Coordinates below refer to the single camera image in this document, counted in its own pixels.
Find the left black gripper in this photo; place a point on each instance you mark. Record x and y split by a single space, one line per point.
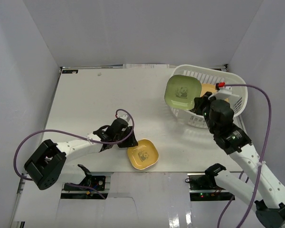
129 139

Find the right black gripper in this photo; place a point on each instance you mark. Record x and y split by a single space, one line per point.
200 102

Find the round yellow plate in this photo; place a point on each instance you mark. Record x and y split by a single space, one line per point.
208 88

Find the square yellow panda dish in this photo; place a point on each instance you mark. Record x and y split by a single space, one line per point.
144 155

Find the square green panda dish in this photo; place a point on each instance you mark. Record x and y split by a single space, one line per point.
181 91

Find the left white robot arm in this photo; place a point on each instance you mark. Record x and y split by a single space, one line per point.
49 163

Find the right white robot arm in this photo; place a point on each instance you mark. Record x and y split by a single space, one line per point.
268 201

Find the white plastic dish bin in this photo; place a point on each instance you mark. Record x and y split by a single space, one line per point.
211 76

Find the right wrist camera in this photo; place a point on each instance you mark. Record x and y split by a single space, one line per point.
223 92

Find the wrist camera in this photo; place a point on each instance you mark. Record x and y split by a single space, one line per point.
223 92
125 117

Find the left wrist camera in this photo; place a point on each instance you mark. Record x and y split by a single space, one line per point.
125 117

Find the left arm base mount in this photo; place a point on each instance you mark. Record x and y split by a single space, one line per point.
94 189

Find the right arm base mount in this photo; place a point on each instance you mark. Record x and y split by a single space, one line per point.
203 189

